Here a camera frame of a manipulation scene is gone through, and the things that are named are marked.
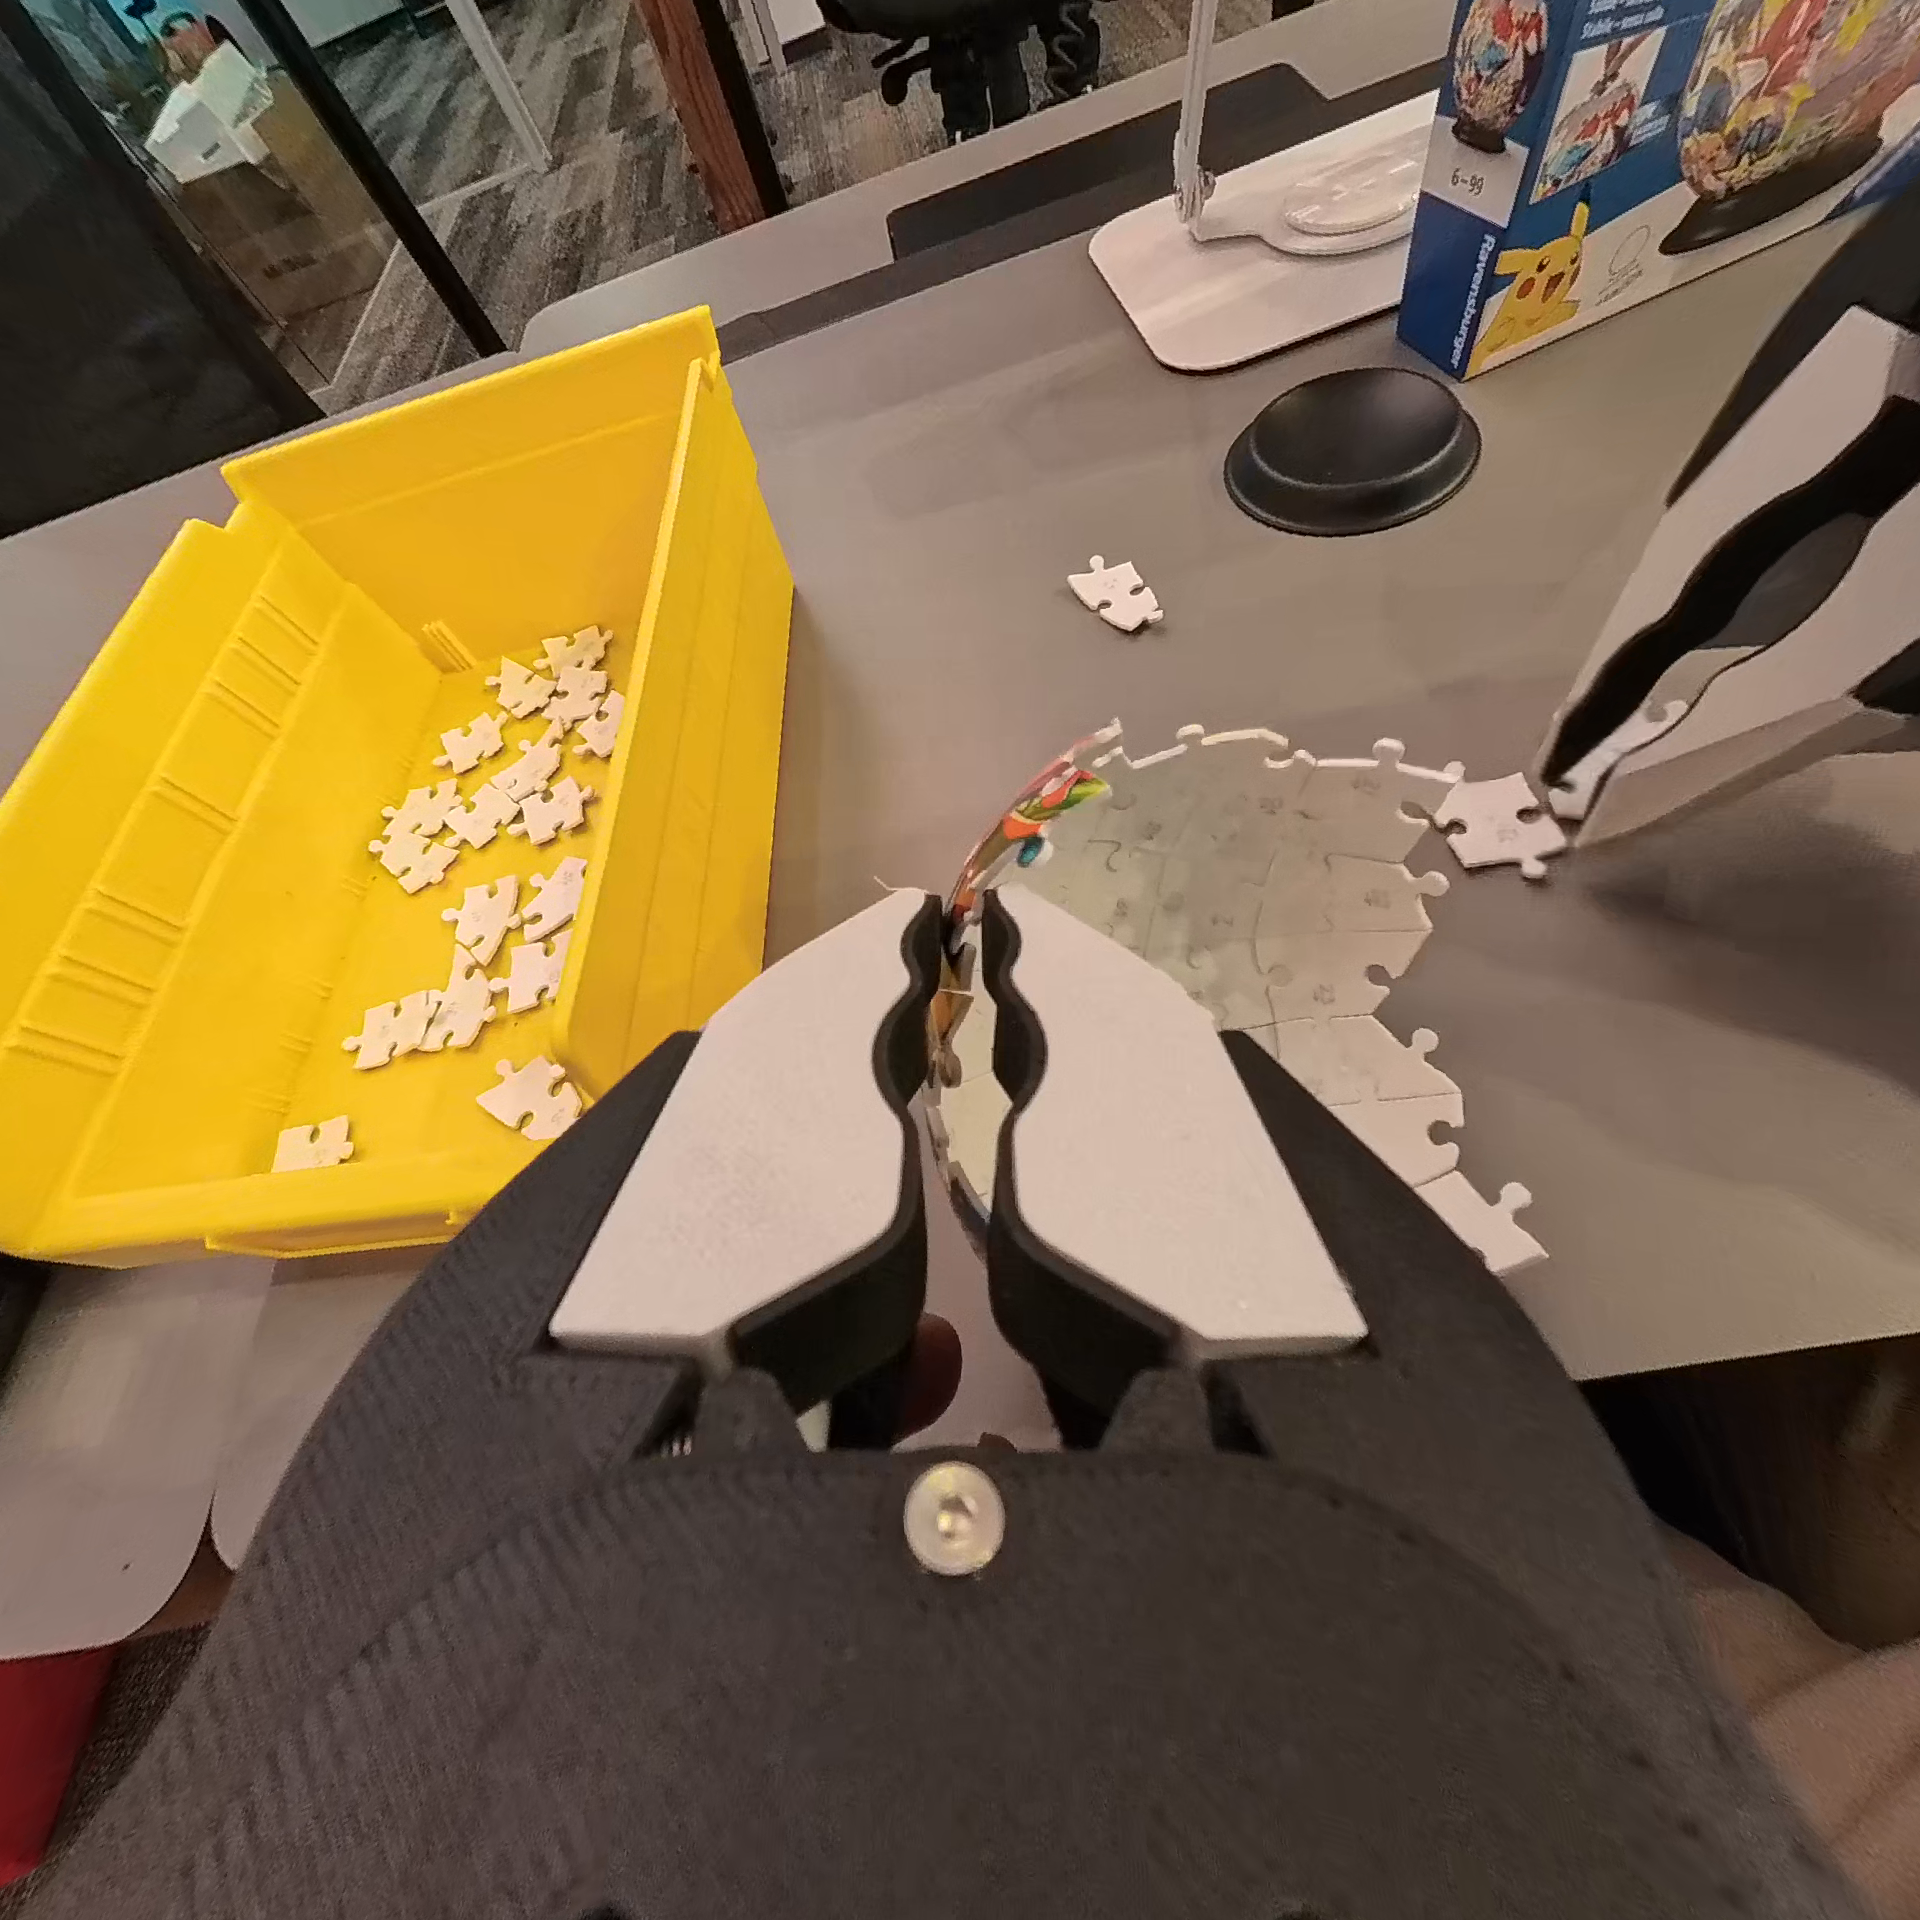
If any black office chair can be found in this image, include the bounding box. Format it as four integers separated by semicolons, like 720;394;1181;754
816;0;1103;143

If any yellow plastic bin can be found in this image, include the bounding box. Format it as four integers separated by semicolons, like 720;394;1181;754
0;306;798;1268

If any black framed glass partition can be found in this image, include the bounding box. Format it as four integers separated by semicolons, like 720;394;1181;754
0;0;509;540

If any white rounded object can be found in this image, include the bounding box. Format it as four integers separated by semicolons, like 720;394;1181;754
1087;0;1443;367

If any brown wooden post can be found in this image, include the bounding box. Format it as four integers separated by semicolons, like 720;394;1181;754
637;0;792;232

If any red object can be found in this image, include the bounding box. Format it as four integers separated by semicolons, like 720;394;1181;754
0;1640;120;1877

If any pale grey cardboard sheet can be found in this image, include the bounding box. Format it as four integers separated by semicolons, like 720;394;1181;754
0;1253;453;1660

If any white loose puzzle piece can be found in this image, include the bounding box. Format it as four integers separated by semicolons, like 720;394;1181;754
1064;554;1166;632

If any blue puzzle box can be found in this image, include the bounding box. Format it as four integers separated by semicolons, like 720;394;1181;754
1395;0;1920;382

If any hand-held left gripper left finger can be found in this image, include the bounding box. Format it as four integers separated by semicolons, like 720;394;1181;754
548;889;946;1421

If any white cardboard box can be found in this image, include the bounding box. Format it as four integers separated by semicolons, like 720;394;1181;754
142;37;279;184

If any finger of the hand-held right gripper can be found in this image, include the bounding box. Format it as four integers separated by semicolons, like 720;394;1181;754
1552;598;1920;845
1542;311;1920;774

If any black round ball stand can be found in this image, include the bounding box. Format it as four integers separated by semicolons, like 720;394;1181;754
1222;367;1484;540

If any partly built puzzle ball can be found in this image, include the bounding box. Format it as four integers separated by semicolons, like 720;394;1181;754
915;720;1549;1277

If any pile of white puzzle pieces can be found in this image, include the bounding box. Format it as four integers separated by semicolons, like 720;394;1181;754
270;624;629;1174

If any white puzzle piece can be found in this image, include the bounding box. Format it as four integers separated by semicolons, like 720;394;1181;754
1064;554;1166;632
1431;767;1568;881

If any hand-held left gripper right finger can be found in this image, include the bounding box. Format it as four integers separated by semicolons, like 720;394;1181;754
978;889;1368;1421

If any person's left hand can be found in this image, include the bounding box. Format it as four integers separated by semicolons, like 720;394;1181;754
895;1317;968;1450

